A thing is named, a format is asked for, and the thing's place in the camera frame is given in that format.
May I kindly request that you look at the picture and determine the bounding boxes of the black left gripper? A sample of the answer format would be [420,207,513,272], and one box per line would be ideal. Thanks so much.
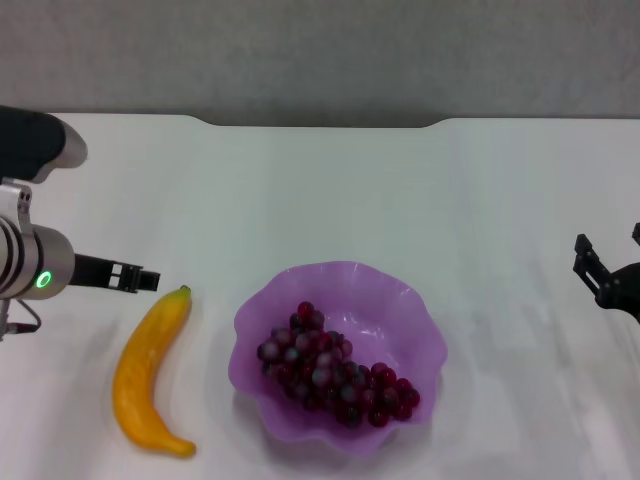
[68,252,162,296]

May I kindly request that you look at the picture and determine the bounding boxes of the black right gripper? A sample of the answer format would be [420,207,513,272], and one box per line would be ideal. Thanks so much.
[572,222,640,325]

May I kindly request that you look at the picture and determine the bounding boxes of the yellow plastic banana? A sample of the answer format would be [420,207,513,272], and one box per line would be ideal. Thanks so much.
[112,284,198,458]

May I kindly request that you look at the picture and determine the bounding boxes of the dark red grape bunch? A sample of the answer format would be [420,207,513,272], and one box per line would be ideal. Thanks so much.
[256,300,422,430]

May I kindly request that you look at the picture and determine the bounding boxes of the purple wavy plastic bowl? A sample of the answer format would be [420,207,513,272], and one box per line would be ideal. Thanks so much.
[227,259,448,457]

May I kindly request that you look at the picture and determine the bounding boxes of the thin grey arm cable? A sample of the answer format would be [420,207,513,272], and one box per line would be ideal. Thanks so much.
[0,297,42,342]

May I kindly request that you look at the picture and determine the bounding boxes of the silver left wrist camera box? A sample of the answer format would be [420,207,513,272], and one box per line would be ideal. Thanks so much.
[0,178,35,232]

